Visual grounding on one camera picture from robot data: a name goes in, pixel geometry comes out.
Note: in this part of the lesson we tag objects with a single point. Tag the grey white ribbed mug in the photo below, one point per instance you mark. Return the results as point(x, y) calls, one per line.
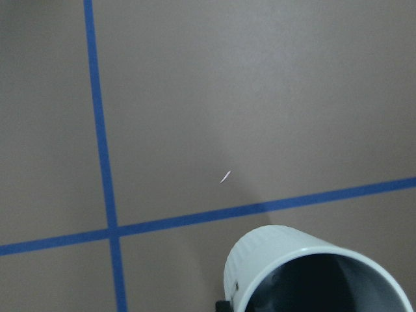
point(279, 268)

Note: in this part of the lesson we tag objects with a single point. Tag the small white paper scrap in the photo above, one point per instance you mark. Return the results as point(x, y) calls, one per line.
point(225, 176)

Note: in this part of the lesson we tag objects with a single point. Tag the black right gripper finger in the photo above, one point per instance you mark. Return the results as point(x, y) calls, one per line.
point(222, 306)

